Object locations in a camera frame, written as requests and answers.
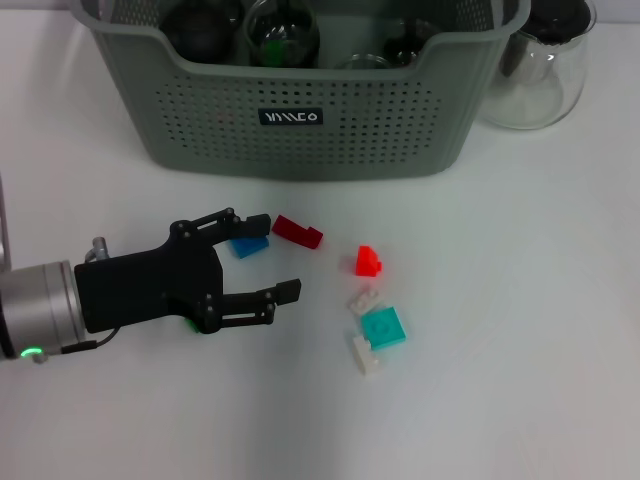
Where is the glass carafe with black lid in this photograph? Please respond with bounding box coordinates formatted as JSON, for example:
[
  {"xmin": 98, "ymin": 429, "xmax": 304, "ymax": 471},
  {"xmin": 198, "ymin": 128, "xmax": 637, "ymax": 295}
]
[{"xmin": 477, "ymin": 0, "xmax": 599, "ymax": 132}]

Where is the blue square toy brick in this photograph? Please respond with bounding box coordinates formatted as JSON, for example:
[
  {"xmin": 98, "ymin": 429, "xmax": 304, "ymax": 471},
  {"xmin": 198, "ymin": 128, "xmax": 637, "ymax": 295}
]
[{"xmin": 229, "ymin": 235, "xmax": 271, "ymax": 260}]

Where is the glass teacup with black sleeve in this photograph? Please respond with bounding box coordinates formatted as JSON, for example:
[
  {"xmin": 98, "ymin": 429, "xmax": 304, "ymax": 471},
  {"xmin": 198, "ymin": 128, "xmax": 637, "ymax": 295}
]
[
  {"xmin": 333, "ymin": 52, "xmax": 394, "ymax": 71},
  {"xmin": 382, "ymin": 18, "xmax": 435, "ymax": 69},
  {"xmin": 249, "ymin": 29, "xmax": 321, "ymax": 70},
  {"xmin": 243, "ymin": 0, "xmax": 321, "ymax": 69}
]

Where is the left gripper silver fitting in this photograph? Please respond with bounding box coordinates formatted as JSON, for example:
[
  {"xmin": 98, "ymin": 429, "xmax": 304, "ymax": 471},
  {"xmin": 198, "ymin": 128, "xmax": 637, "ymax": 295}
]
[{"xmin": 83, "ymin": 235, "xmax": 111, "ymax": 263}]

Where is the white notched toy brick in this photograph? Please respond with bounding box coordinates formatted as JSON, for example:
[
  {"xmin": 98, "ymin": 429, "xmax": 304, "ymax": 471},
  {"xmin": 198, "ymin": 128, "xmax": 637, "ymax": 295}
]
[{"xmin": 349, "ymin": 334, "xmax": 380, "ymax": 379}]

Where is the grey-green perforated storage bin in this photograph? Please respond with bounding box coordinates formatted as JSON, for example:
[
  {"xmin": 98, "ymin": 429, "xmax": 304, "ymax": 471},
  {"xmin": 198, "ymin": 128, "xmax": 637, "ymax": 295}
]
[{"xmin": 69, "ymin": 0, "xmax": 531, "ymax": 181}]

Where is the white studded toy brick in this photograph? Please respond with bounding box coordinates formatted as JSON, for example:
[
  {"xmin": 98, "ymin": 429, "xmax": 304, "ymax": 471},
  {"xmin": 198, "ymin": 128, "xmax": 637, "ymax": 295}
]
[{"xmin": 348, "ymin": 285, "xmax": 386, "ymax": 316}]

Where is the black round teapot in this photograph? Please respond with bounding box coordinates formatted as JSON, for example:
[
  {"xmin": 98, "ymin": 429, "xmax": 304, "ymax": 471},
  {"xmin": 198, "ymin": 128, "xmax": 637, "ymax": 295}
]
[{"xmin": 162, "ymin": 0, "xmax": 244, "ymax": 64}]

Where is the dark red toy brick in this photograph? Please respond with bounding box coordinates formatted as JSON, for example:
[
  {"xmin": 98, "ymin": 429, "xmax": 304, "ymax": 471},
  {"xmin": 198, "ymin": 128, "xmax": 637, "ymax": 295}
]
[{"xmin": 272, "ymin": 214, "xmax": 324, "ymax": 250}]

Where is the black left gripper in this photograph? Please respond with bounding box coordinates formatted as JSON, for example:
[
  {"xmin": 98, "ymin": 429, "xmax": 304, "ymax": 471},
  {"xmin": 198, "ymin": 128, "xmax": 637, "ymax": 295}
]
[{"xmin": 74, "ymin": 205, "xmax": 303, "ymax": 335}]

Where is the orange-red sloped toy brick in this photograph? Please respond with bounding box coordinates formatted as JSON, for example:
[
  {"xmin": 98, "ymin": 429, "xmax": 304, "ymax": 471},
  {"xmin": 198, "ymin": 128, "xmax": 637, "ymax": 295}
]
[{"xmin": 354, "ymin": 244, "xmax": 385, "ymax": 277}]

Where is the teal square toy brick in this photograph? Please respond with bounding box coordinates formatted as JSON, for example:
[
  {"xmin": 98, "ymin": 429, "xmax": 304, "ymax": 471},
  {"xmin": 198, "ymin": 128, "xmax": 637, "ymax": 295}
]
[{"xmin": 359, "ymin": 305, "xmax": 407, "ymax": 350}]

